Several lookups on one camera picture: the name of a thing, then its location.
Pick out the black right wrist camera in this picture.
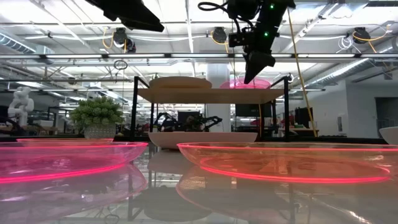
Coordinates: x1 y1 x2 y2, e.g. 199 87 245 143
228 30 250 48

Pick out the white building pillar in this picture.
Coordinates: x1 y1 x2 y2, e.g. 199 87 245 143
206 63 231 133

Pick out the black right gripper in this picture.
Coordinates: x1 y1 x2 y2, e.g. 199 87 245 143
244 9 287 85

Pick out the long ceiling light strip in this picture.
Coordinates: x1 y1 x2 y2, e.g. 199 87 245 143
0 53 398 60

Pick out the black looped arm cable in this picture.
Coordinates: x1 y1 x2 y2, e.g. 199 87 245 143
198 1 242 34

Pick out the pink transparent plastic plate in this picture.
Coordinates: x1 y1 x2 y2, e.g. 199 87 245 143
219 77 272 90
0 142 149 184

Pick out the green potted plant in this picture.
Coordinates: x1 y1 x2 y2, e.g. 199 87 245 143
70 96 125 139

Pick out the silver ceiling duct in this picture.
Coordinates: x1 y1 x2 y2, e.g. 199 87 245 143
306 55 398 88

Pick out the black ceiling cable reel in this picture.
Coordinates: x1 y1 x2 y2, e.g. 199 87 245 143
212 26 228 44
112 27 137 54
353 27 371 44

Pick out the white bowl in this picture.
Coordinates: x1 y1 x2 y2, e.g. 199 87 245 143
378 126 398 146
147 131 259 150

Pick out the black-framed wooden shelf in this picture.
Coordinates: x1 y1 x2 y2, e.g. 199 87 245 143
129 75 292 146

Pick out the yellow hanging cable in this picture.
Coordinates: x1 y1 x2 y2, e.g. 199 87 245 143
286 7 318 138

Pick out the dark computer monitor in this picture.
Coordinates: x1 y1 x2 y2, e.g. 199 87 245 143
294 107 313 128
235 103 273 118
177 111 201 125

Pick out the white humanoid robot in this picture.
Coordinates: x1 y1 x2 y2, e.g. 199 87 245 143
7 86 35 127

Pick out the beige ceramic plate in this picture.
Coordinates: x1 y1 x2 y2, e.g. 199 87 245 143
149 76 213 90

